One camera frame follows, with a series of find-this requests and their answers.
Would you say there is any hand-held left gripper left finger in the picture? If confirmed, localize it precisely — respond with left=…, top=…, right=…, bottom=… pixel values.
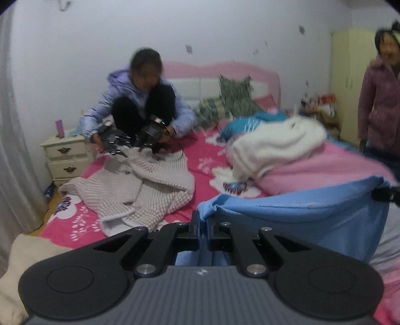
left=93, top=210, right=200, bottom=279

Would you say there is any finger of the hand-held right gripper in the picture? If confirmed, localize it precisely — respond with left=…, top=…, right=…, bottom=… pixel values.
left=371, top=186, right=400, bottom=207

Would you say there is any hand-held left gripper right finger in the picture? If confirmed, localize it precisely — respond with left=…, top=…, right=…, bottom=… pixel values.
left=204, top=218, right=311, bottom=278

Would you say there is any light blue t-shirt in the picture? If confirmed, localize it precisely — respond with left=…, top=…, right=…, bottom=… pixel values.
left=197, top=176, right=392, bottom=267

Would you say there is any folded cream clothes stack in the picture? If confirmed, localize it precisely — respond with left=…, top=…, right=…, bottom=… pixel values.
left=0, top=234, right=73, bottom=325

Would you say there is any light grey cloth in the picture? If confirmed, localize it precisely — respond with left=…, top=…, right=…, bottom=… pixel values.
left=369, top=209, right=400, bottom=276

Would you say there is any pink blanket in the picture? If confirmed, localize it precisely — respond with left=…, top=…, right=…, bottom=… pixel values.
left=255, top=140, right=398, bottom=198

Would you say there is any beige knit sweater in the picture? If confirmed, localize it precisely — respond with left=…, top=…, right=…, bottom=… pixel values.
left=59, top=148, right=196, bottom=237

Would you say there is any pink floral bed sheet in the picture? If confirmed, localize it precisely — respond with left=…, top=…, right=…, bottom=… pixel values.
left=40, top=94, right=400, bottom=325

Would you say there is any white fleece garment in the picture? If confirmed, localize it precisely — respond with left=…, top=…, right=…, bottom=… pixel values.
left=212, top=115, right=328, bottom=189

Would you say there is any pile of bedside items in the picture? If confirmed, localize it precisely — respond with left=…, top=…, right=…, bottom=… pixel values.
left=299, top=92, right=342, bottom=139

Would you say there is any pale yellow wardrobe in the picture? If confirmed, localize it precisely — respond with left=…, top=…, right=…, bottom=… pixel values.
left=330, top=29, right=381, bottom=148

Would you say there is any teal striped garment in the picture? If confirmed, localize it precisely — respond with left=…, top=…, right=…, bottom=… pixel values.
left=216, top=111, right=289, bottom=143

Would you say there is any green plaid pillow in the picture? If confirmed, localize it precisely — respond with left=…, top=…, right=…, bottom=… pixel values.
left=193, top=97, right=232, bottom=126

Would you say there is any dark patterned pillow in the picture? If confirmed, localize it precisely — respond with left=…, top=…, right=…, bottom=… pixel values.
left=218, top=74, right=267, bottom=117

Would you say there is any cream nightstand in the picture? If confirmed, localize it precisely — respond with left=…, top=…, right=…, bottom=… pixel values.
left=40, top=136, right=95, bottom=188

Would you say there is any pink and white headboard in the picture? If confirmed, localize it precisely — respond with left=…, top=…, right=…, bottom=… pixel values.
left=162, top=61, right=281, bottom=111

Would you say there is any white curtain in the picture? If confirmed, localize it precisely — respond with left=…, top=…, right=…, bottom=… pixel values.
left=0, top=12, right=48, bottom=266

